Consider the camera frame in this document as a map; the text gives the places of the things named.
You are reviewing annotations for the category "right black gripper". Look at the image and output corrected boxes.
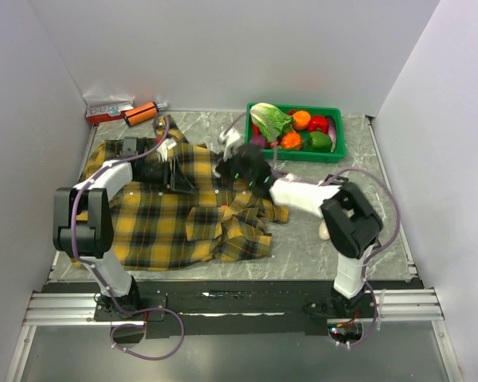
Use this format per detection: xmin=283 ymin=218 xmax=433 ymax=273
xmin=217 ymin=144 xmax=256 ymax=184

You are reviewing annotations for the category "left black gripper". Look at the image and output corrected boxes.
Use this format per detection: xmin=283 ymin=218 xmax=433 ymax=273
xmin=135 ymin=157 xmax=195 ymax=195

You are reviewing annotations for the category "yellow plaid shirt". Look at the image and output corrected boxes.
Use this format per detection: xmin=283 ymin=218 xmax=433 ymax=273
xmin=69 ymin=114 xmax=290 ymax=272

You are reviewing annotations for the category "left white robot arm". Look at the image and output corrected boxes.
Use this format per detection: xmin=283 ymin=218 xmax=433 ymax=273
xmin=53 ymin=137 xmax=185 ymax=320

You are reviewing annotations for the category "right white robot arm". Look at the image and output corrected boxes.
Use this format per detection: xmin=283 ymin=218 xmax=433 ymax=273
xmin=216 ymin=143 xmax=383 ymax=318

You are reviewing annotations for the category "purple onion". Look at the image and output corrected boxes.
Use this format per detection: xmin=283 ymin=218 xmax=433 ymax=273
xmin=249 ymin=135 xmax=269 ymax=150

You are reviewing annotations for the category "napa cabbage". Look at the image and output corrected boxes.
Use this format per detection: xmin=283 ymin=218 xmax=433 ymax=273
xmin=249 ymin=103 xmax=293 ymax=142

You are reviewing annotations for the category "orange carrot slice toy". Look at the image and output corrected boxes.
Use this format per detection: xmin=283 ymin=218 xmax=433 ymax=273
xmin=280 ymin=132 xmax=304 ymax=150

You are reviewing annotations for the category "green plastic crate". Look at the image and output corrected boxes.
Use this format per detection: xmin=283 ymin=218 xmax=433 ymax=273
xmin=245 ymin=103 xmax=347 ymax=163

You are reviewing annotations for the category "orange fruit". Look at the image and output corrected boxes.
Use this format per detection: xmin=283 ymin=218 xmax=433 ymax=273
xmin=292 ymin=111 xmax=311 ymax=131

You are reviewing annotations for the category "green bell pepper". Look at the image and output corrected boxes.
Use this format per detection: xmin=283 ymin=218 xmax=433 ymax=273
xmin=305 ymin=131 xmax=333 ymax=153

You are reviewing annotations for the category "red bell pepper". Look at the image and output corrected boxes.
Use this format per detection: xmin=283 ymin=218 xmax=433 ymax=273
xmin=308 ymin=115 xmax=328 ymax=134

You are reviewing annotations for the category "orange black cylinder tool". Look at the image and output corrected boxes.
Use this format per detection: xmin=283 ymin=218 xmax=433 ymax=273
xmin=123 ymin=102 xmax=168 ymax=127

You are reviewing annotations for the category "purple eggplant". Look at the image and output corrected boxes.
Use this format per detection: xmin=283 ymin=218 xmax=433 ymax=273
xmin=325 ymin=116 xmax=337 ymax=153

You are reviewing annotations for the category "white daikon radish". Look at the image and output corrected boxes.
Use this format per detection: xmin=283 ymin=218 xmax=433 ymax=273
xmin=318 ymin=221 xmax=330 ymax=241

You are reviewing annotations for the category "red white cardboard box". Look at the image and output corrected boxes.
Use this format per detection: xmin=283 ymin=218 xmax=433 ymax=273
xmin=85 ymin=95 xmax=135 ymax=125

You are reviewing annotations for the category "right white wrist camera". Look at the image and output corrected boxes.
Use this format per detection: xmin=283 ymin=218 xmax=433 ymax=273
xmin=218 ymin=127 xmax=242 ymax=161

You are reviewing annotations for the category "black square frame far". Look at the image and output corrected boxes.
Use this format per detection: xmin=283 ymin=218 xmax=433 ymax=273
xmin=324 ymin=174 xmax=349 ymax=186

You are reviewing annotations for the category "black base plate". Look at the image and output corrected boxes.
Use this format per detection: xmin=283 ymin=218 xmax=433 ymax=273
xmin=92 ymin=279 xmax=379 ymax=340

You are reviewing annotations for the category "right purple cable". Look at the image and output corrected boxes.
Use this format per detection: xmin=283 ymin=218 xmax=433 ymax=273
xmin=222 ymin=112 xmax=402 ymax=348

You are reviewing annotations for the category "aluminium rail frame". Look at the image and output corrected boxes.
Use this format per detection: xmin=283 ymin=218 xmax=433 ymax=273
xmin=22 ymin=288 xmax=445 ymax=328

